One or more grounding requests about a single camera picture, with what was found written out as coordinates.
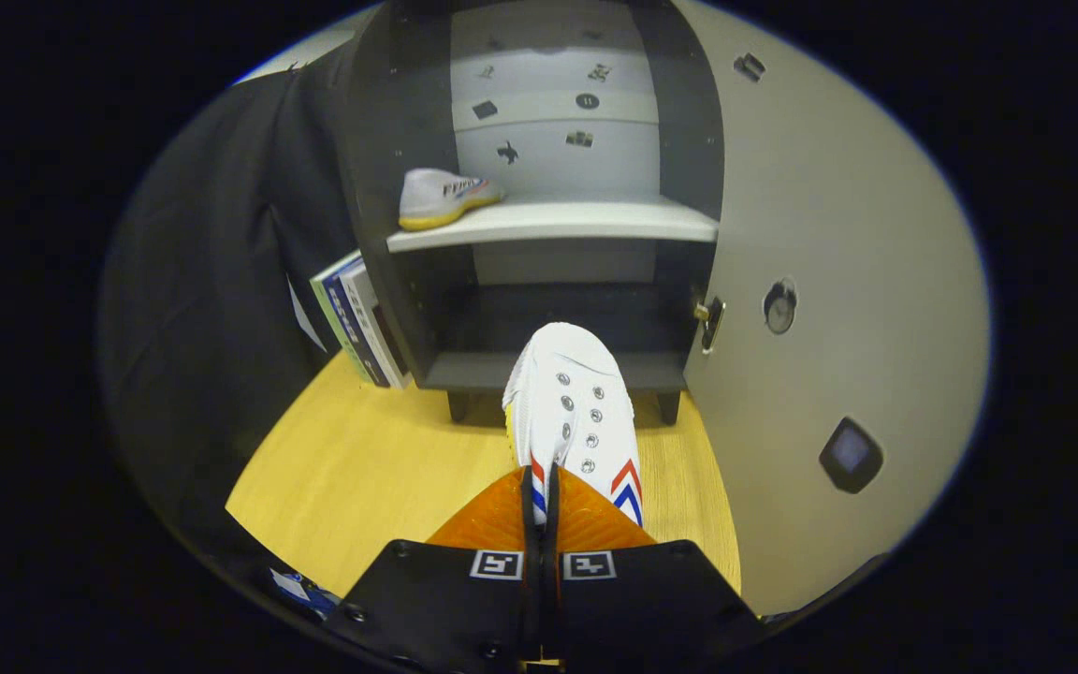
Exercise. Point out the black backdrop cloth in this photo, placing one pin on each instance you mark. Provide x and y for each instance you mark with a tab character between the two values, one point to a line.
202	281

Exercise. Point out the white cabinet shelf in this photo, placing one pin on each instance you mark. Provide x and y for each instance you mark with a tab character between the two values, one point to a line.
558	223

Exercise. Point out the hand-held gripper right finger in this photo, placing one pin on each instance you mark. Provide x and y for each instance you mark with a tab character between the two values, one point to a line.
651	604

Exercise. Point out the grey shoe cabinet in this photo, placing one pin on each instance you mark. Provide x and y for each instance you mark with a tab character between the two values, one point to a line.
380	140

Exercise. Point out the blue printed white book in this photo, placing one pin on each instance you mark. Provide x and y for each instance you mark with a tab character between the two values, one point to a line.
352	323

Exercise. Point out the beige shoe cabinet door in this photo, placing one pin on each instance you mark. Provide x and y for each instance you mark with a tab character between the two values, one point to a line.
838	206

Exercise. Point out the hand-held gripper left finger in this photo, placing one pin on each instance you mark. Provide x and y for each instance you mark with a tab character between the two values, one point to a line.
436	599

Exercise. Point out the white striped shoe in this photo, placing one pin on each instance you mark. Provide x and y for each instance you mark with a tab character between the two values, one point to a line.
436	197
572	402

